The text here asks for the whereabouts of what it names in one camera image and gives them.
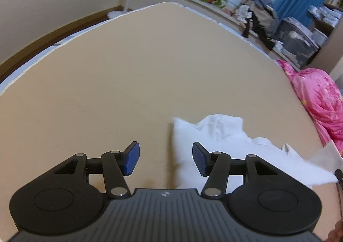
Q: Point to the grey plastic storage box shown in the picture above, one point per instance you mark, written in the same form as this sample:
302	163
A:
297	41

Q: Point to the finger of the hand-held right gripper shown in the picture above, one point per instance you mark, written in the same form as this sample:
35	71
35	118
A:
339	175

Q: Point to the pile of dark clothes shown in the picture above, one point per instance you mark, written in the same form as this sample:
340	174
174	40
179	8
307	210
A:
257	17

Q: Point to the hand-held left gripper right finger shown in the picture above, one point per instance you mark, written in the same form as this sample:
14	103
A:
199	159

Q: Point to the stack of tissue packs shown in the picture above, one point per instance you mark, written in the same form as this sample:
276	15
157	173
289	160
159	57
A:
323	14

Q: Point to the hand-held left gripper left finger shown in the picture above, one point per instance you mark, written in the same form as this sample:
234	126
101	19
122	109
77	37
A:
132	157

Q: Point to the wooden shelf unit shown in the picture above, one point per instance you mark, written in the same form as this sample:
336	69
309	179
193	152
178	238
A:
335	14

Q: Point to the white long-sleeved garment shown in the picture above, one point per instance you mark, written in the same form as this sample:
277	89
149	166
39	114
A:
241	145

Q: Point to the white windowsill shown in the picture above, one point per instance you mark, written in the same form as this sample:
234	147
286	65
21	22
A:
206	6

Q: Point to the person's right hand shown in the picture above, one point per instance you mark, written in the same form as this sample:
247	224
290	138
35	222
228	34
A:
336	232

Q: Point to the pink quilt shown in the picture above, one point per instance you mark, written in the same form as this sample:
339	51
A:
319	92

